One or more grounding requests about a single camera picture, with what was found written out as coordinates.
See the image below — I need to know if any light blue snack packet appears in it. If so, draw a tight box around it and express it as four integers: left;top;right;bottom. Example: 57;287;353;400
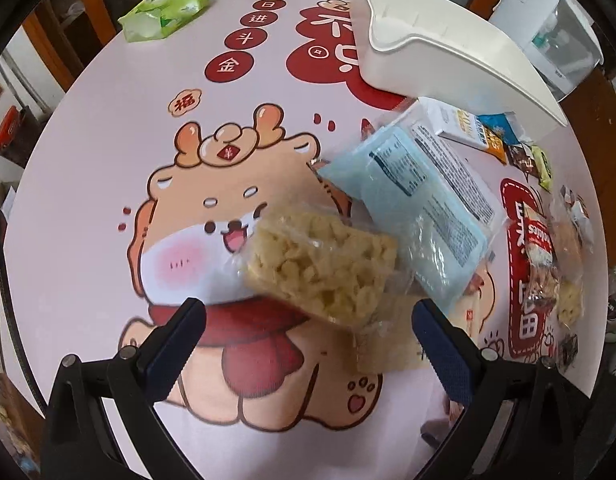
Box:
317;106;506;313

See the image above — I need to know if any green pineapple cake packet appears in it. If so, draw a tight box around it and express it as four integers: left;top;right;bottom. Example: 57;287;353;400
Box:
530;145;553;193

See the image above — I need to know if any yellow rice cracker snack pack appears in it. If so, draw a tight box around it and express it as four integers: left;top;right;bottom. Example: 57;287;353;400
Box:
235;203;413;332

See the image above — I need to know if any brown chocolate snack packet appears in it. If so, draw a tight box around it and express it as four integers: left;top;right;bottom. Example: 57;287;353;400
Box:
506;143;539;178

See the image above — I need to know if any small dark candy packet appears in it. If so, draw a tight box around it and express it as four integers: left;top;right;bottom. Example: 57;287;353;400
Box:
556;334;579;374

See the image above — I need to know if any red white snack packet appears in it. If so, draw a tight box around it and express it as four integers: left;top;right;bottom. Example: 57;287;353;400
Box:
523;204;560;314

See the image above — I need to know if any clear cracker snack pack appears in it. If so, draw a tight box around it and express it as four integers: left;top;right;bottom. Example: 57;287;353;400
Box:
549;184;594;330

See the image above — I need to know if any white orange snack bar packet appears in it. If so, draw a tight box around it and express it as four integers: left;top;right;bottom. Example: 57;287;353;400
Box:
417;96;508;165

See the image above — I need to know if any white plastic storage bin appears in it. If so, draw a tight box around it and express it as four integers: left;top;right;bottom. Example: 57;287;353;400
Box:
350;0;568;139

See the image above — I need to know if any green tissue pack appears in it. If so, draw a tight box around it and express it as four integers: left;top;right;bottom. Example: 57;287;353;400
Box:
118;0;209;42

